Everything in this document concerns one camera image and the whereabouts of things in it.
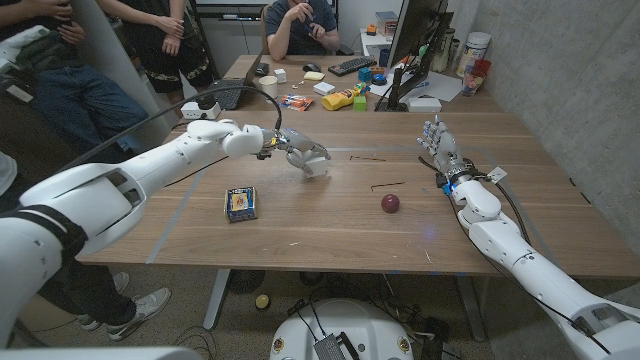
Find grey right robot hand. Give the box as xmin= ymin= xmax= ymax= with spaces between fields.
xmin=416 ymin=115 xmax=472 ymax=184

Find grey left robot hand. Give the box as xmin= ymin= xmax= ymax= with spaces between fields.
xmin=259 ymin=127 xmax=332 ymax=177

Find dark red ball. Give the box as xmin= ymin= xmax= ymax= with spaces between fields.
xmin=380 ymin=193 xmax=401 ymax=215

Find blue snack package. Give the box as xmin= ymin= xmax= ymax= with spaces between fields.
xmin=223 ymin=186 xmax=259 ymax=224

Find orange snack packet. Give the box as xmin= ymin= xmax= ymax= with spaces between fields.
xmin=277 ymin=93 xmax=315 ymax=112

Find flat white box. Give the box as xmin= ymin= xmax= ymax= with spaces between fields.
xmin=407 ymin=96 xmax=443 ymax=114

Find yellow mustard bottle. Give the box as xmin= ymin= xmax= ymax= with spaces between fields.
xmin=321 ymin=87 xmax=359 ymax=112

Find white paper sheets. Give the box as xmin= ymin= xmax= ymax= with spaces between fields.
xmin=368 ymin=69 xmax=464 ymax=104

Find white paper cup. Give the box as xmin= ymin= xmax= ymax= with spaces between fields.
xmin=258 ymin=75 xmax=279 ymax=101

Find black laptop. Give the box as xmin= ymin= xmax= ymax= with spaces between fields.
xmin=205 ymin=49 xmax=265 ymax=111

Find black keyboard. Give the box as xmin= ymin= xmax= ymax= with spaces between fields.
xmin=327 ymin=55 xmax=377 ymax=78

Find grey drinking bottle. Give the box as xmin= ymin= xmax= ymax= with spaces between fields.
xmin=430 ymin=27 xmax=456 ymax=74

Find white labelled canister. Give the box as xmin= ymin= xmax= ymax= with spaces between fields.
xmin=455 ymin=31 xmax=492 ymax=79

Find seated person dark blue shirt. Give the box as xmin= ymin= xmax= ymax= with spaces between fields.
xmin=263 ymin=0 xmax=341 ymax=62

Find white power strip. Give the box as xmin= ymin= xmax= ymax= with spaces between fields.
xmin=180 ymin=101 xmax=222 ymax=121

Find wooden chair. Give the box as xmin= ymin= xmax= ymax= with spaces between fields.
xmin=259 ymin=3 xmax=274 ymax=55

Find black monitor with stand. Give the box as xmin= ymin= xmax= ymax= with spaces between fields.
xmin=374 ymin=0 xmax=455 ymax=113

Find small white side table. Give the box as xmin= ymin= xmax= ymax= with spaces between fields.
xmin=359 ymin=27 xmax=401 ymax=57

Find clear storage box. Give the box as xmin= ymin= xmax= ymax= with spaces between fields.
xmin=374 ymin=10 xmax=399 ymax=36

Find black floor fan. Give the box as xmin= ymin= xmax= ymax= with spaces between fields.
xmin=227 ymin=269 xmax=266 ymax=295

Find person in black shorts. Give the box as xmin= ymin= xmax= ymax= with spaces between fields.
xmin=95 ymin=0 xmax=216 ymax=119

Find grey table leg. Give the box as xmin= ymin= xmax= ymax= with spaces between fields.
xmin=455 ymin=275 xmax=487 ymax=343
xmin=202 ymin=269 xmax=231 ymax=331

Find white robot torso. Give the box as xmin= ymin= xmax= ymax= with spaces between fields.
xmin=269 ymin=298 xmax=415 ymax=360

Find person in blue jeans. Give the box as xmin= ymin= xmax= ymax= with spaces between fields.
xmin=0 ymin=0 xmax=149 ymax=166

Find person in black trousers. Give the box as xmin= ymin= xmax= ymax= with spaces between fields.
xmin=0 ymin=149 xmax=172 ymax=343

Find folded grey-green jacket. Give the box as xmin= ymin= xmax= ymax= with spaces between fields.
xmin=0 ymin=24 xmax=69 ymax=76

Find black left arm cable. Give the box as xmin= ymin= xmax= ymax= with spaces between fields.
xmin=52 ymin=84 xmax=284 ymax=174

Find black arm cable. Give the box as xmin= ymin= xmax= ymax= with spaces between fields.
xmin=442 ymin=172 xmax=614 ymax=356
xmin=52 ymin=84 xmax=284 ymax=174

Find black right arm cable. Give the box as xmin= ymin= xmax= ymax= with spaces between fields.
xmin=442 ymin=172 xmax=614 ymax=356

